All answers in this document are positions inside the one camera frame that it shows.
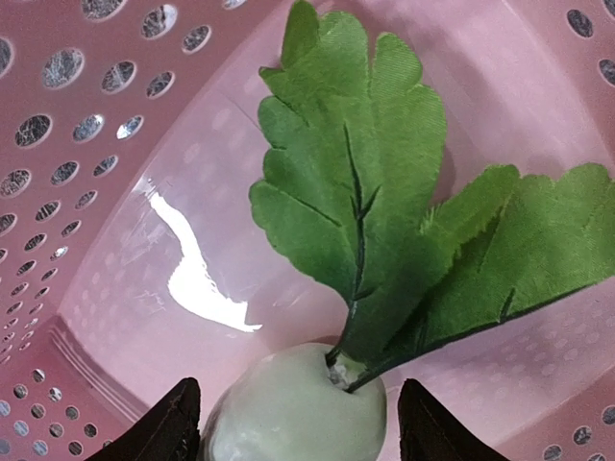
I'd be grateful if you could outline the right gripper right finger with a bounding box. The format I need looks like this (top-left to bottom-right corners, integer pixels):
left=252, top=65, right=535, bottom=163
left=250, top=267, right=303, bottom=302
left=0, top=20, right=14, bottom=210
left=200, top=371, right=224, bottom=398
left=398, top=378, right=508, bottom=461

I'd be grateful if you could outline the pink perforated plastic basket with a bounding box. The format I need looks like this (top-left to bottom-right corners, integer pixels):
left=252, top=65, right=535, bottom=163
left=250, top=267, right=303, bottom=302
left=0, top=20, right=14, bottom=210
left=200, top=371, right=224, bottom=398
left=1, top=1, right=614, bottom=460

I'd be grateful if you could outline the white toy radish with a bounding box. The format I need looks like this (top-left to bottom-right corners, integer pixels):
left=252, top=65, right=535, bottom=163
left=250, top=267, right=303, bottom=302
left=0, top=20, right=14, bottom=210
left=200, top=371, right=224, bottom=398
left=199, top=1, right=614, bottom=460

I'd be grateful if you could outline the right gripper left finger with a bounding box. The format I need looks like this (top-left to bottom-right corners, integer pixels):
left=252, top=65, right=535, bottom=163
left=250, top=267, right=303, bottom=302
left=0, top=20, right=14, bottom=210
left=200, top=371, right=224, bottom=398
left=86, top=377, right=201, bottom=461

